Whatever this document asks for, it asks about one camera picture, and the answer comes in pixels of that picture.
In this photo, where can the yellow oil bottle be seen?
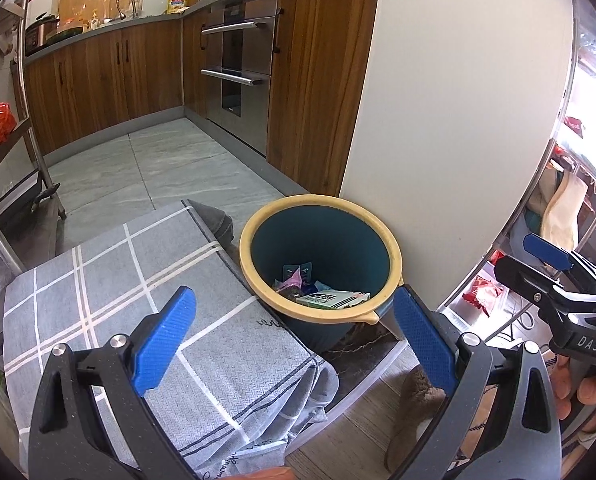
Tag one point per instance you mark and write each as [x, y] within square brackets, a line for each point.
[177, 4]

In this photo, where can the cream cloth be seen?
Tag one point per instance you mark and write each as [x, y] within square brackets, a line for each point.
[565, 210]

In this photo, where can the teal bin with yellow rim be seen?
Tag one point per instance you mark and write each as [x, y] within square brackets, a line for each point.
[328, 240]

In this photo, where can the wooden kitchen cabinets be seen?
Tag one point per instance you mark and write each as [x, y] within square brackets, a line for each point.
[318, 85]

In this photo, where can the stainless steel oven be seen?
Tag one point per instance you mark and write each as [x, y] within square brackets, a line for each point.
[237, 50]

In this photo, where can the green and white packet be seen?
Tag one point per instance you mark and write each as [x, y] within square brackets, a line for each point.
[333, 300]

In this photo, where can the red snack bag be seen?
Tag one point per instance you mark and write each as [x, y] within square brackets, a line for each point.
[480, 295]

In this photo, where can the steel faucet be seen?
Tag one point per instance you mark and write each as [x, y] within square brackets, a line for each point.
[127, 2]

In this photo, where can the pink wrapper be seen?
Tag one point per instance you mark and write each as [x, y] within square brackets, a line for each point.
[292, 277]

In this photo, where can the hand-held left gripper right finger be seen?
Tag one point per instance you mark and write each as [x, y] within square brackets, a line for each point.
[425, 345]

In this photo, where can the brown slipper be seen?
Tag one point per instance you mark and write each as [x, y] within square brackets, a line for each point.
[413, 400]

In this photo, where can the steel shelf rack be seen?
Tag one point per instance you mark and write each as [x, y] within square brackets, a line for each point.
[33, 150]

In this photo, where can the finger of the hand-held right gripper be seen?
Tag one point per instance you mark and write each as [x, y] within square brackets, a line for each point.
[528, 280]
[548, 252]

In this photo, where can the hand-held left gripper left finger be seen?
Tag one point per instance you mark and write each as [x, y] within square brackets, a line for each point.
[162, 340]

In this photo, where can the grey checked cloth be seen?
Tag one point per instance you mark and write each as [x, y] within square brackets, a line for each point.
[102, 285]

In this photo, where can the dark rice cooker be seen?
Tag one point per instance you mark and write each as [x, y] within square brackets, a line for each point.
[42, 32]

